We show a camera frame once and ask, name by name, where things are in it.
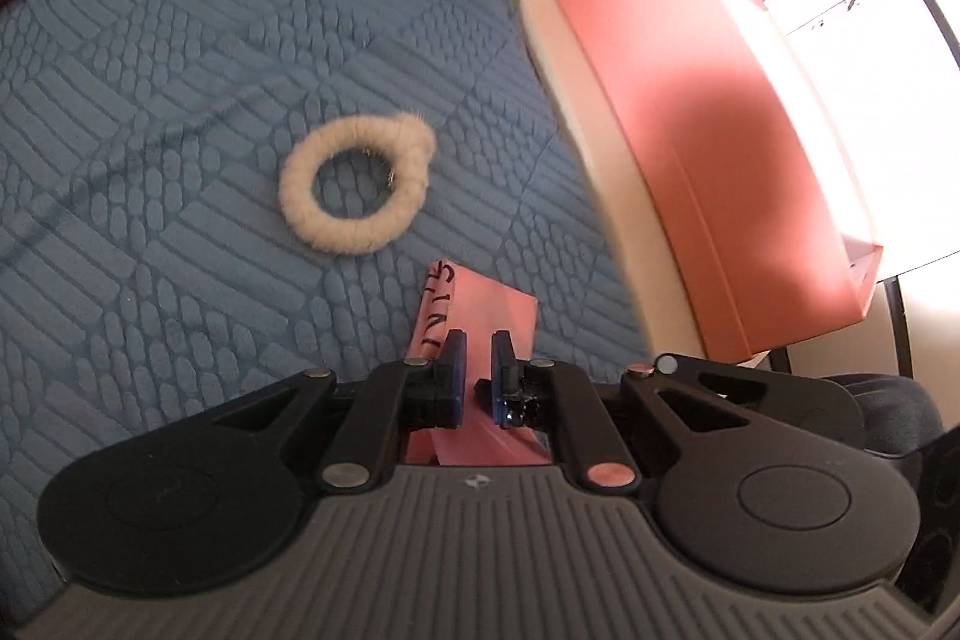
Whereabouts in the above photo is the pink packet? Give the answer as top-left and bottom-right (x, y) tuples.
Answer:
(403, 260), (556, 467)

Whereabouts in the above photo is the white fluffy hair tie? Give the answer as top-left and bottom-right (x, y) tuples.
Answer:
(279, 113), (437, 255)

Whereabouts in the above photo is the blue textured bedspread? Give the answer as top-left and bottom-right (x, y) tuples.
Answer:
(0, 0), (653, 611)

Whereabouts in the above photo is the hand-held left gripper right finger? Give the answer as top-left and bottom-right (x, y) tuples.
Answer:
(489, 329), (758, 491)

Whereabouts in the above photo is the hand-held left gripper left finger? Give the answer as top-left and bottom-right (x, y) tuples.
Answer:
(210, 329), (470, 491)

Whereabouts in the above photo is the large pink storage box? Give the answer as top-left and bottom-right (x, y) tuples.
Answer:
(551, 0), (886, 365)

